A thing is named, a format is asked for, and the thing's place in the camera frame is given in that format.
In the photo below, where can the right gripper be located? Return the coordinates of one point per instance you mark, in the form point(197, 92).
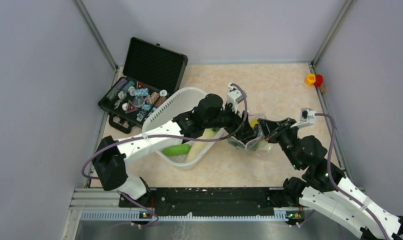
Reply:
point(271, 128)

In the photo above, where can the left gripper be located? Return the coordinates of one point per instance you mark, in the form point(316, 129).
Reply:
point(236, 120)

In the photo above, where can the yellow bell pepper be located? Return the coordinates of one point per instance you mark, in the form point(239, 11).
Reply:
point(254, 124)

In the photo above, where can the clear zip top bag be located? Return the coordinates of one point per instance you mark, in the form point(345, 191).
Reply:
point(249, 133)

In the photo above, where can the green bok choy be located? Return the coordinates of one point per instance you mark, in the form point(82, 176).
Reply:
point(250, 146)

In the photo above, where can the white radish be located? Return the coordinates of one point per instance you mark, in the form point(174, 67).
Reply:
point(197, 147)

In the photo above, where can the white plastic basket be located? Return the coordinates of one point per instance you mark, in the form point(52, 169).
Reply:
point(183, 100)

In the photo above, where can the light green small cucumber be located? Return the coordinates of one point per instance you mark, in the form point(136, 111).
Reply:
point(176, 150)

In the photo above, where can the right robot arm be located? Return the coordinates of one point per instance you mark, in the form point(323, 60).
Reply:
point(325, 188)

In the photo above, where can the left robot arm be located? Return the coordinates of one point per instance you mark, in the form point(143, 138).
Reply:
point(111, 159)

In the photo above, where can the red yellow emergency button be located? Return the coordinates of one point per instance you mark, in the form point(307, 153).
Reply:
point(315, 80)

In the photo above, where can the black open case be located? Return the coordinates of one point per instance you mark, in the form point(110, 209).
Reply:
point(151, 73)

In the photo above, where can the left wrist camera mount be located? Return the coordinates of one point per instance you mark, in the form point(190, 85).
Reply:
point(235, 96)

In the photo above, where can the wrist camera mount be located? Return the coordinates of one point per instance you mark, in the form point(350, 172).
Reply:
point(235, 96)
point(307, 118)

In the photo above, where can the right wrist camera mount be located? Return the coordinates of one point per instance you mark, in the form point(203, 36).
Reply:
point(307, 118)

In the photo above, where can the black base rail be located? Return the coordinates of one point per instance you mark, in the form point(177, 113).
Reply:
point(192, 204)

